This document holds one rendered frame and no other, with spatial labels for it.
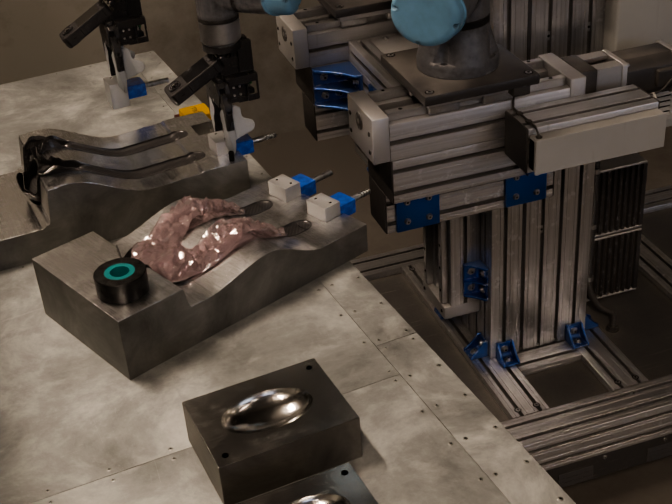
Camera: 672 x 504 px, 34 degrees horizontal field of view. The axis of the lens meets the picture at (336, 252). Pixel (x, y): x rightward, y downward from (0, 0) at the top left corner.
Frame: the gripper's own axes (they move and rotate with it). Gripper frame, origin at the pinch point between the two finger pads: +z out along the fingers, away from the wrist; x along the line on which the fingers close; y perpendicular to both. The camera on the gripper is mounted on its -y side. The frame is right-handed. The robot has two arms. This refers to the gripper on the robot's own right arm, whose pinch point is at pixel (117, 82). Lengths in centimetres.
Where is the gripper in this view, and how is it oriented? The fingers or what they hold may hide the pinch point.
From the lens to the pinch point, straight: 236.6
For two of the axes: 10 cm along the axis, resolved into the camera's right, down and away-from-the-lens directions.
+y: 9.0, -2.8, 3.2
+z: 0.7, 8.5, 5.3
